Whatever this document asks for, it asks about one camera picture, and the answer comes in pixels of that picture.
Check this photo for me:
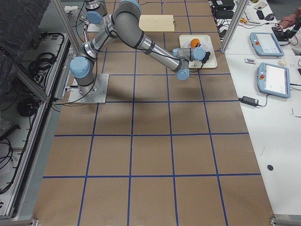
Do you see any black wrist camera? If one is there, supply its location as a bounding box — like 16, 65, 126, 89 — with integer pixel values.
202, 51, 211, 64

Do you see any black round sticker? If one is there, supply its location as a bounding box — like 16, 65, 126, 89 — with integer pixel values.
267, 165, 274, 171

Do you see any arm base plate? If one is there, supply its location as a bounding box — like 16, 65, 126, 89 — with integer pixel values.
68, 74, 109, 104
87, 13, 116, 33

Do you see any lower blue teach pendant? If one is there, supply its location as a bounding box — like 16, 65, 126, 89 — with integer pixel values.
257, 63, 291, 99

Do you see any small card box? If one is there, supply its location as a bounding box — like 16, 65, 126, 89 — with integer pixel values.
245, 58, 256, 65

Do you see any black power adapter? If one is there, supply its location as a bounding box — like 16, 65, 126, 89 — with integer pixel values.
238, 96, 259, 107

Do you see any orange fruit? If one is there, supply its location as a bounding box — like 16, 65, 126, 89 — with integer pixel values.
190, 38, 200, 48

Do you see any white round plate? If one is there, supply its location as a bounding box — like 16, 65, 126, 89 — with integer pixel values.
183, 40, 211, 52

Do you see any upper blue teach pendant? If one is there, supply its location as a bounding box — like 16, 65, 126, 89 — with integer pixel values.
250, 32, 284, 57

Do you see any black computer mouse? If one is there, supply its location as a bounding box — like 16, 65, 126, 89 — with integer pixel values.
264, 13, 275, 21

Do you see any bamboo cutting board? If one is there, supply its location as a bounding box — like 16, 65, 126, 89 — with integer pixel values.
139, 15, 175, 33

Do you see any blue teach pendant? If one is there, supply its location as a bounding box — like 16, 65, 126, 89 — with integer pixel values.
257, 63, 291, 99
250, 32, 284, 57

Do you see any cream bear tray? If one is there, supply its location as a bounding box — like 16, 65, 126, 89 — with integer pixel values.
179, 34, 218, 69

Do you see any aluminium frame post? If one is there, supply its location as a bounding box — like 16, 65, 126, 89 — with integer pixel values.
221, 0, 249, 54

